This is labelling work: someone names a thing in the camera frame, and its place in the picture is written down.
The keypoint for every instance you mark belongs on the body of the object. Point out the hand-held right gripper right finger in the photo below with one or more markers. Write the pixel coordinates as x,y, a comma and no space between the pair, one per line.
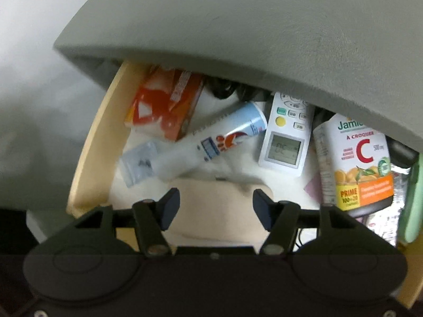
262,206

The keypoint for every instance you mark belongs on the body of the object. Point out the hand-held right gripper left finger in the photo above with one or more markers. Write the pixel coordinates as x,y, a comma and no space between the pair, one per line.
168,205

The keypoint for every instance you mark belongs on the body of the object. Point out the beige glasses case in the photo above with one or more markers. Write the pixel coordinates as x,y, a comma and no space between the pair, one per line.
214,211

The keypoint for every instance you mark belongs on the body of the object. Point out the small clear zip bag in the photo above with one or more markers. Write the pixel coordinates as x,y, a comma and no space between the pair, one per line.
138,165

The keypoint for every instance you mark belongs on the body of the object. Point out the white spray bottle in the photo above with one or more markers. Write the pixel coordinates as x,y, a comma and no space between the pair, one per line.
214,138

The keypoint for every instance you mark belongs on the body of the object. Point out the pink paper slip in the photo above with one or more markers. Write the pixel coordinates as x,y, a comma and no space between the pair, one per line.
314,188

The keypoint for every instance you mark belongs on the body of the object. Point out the white remote with display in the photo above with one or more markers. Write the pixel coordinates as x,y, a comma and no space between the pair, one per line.
286,138

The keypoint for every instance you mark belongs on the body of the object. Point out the vitamin bottle with orange label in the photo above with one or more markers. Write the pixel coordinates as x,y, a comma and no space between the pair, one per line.
353,165

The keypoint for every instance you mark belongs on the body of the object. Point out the orange and white box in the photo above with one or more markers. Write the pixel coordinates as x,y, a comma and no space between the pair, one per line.
162,105

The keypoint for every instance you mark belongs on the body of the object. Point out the silver foil packet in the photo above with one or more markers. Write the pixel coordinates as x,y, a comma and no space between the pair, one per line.
383,228

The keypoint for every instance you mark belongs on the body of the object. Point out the pale green case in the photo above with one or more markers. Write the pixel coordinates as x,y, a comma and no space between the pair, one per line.
413,204

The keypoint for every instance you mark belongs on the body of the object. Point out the grey fabric nightstand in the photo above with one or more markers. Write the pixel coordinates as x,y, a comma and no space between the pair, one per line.
231,33

